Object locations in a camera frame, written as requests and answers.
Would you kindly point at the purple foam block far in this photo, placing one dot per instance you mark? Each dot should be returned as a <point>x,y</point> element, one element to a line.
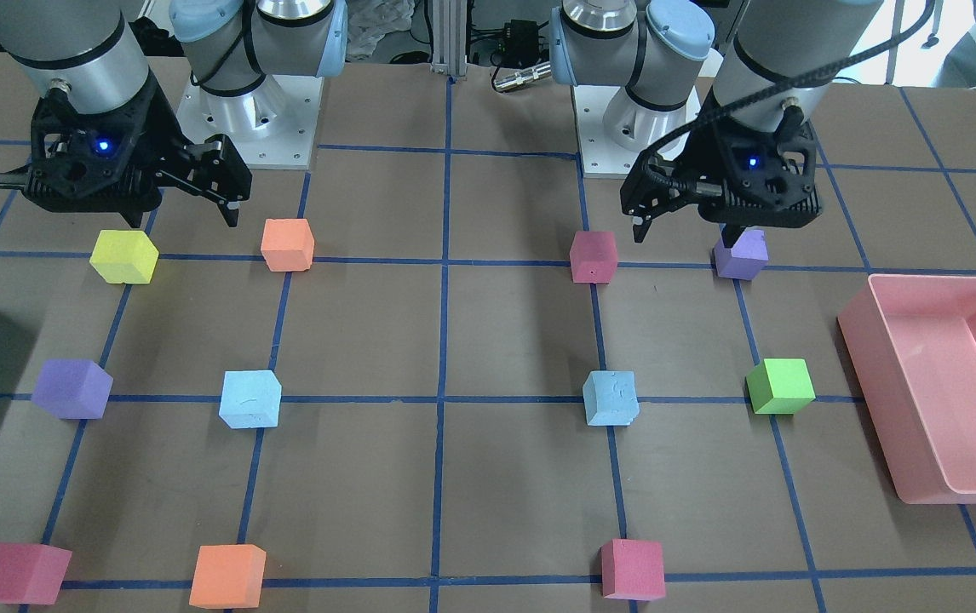
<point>745,259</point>

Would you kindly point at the silver cylinder connector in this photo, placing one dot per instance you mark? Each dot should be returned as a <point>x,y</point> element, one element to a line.
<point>522,78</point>

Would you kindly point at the pink plastic bin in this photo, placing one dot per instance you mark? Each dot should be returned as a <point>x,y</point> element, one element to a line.
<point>912,340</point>

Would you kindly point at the purple foam block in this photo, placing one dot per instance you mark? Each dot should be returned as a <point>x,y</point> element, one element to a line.
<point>72,388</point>
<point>745,259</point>

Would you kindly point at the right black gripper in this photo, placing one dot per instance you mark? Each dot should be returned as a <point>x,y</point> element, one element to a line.
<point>166,151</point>

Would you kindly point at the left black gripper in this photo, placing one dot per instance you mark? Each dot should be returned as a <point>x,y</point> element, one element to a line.
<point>674,157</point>

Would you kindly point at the green foam block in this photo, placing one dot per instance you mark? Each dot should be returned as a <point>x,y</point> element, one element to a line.
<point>780,386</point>

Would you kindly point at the orange foam block near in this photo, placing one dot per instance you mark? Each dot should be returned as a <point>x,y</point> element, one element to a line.
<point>228,577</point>

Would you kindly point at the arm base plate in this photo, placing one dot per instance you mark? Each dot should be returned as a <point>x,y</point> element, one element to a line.
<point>613,129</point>
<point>284,128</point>

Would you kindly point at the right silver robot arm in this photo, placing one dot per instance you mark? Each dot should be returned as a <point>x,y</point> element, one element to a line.
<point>232,47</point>

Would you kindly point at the magenta foam block far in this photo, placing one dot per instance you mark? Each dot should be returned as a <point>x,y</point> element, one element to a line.
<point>593,257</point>

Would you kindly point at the orange foam block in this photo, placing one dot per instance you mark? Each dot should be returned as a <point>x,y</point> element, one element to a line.
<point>287,245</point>
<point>228,577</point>

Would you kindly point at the black power adapter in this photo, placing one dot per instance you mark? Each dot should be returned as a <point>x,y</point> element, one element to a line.
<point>519,43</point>

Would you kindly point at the magenta foam block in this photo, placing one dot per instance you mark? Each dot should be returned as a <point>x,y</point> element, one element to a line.
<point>632,570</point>
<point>32,573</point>
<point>593,257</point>

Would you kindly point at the yellow foam block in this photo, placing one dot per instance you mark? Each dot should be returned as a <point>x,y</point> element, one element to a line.
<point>124,256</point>

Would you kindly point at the orange foam block far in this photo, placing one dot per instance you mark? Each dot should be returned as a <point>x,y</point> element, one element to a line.
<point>287,245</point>

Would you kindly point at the purple foam block near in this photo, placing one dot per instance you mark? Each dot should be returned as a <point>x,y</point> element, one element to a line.
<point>72,388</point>

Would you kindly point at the light blue block arm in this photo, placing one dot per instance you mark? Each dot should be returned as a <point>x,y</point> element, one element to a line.
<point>610,399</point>
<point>250,399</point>

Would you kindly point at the aluminium frame post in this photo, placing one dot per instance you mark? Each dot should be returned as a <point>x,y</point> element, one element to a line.
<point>448,27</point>

